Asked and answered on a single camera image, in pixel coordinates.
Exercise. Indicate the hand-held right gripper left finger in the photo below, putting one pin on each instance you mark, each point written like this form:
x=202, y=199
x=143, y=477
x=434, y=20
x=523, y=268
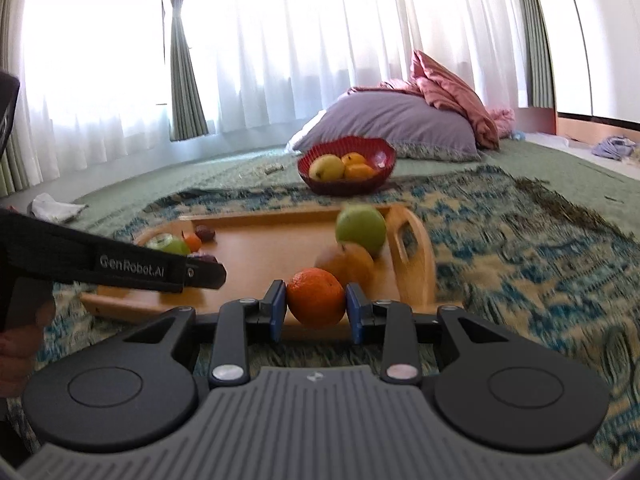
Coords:
x=278, y=310

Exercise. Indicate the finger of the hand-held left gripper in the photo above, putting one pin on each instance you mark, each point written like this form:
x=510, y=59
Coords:
x=207, y=276

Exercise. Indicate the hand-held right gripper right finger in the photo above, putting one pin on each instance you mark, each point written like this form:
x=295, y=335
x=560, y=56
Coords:
x=354, y=312

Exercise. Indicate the small tangerine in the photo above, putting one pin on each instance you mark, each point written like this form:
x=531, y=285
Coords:
x=316, y=305
x=193, y=243

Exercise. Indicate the small green apple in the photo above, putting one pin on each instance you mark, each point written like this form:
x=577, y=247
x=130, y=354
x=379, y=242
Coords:
x=171, y=246

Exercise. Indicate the large orange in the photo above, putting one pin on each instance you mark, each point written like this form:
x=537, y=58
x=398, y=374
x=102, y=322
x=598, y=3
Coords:
x=352, y=265

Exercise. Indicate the wooden tray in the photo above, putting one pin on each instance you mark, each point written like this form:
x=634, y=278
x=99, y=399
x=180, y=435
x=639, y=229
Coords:
x=260, y=250

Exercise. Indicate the large green apple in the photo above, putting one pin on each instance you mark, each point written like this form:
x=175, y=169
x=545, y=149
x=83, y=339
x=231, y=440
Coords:
x=361, y=230

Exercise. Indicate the person's left hand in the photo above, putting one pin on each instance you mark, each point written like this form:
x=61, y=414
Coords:
x=15, y=365

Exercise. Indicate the small grey object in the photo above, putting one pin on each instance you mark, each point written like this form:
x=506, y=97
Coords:
x=272, y=169

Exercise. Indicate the red bowl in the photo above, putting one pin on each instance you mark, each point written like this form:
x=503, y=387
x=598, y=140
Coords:
x=345, y=185

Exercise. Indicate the small orange fruit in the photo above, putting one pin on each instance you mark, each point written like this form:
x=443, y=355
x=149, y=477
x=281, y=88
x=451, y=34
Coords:
x=361, y=171
x=354, y=158

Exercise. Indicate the yellow mango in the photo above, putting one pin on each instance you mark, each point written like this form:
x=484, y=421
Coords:
x=326, y=167

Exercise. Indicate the blue paisley blanket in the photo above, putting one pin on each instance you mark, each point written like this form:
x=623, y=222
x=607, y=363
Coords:
x=500, y=270

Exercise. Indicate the purple pillow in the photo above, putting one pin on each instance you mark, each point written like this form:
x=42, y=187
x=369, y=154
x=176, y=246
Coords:
x=400, y=125

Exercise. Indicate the pink quilt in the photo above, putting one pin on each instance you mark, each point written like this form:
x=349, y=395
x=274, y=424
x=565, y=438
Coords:
x=450, y=95

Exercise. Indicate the green bedspread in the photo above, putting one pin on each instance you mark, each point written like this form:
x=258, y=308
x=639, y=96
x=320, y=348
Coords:
x=550, y=160

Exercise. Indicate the white sheer curtain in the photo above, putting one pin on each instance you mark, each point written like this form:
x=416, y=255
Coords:
x=325, y=50

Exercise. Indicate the pale blue cloth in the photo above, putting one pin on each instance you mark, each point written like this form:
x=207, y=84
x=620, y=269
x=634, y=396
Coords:
x=612, y=147

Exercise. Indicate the brown wooden bed frame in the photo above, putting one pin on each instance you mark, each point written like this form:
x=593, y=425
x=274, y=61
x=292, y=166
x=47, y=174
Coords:
x=545, y=121

